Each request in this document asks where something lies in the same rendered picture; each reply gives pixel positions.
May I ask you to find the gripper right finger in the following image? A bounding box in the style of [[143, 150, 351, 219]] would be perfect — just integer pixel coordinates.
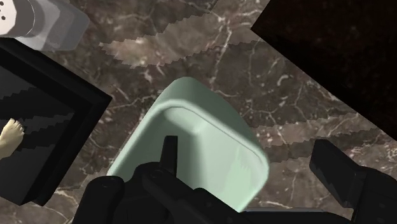
[[309, 139, 397, 224]]

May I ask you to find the white grey shaker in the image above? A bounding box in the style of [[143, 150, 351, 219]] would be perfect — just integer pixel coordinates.
[[0, 0, 91, 52]]

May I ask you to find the pale green square bowl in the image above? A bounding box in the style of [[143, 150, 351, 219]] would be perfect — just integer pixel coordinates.
[[106, 76, 270, 214]]

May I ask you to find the beige figure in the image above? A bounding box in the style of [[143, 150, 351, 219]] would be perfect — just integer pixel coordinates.
[[0, 118, 25, 161]]

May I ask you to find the black square box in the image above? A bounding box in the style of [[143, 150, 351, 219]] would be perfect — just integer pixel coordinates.
[[0, 37, 113, 207]]

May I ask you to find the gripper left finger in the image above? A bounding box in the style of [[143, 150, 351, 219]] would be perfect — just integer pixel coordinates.
[[71, 135, 249, 224]]

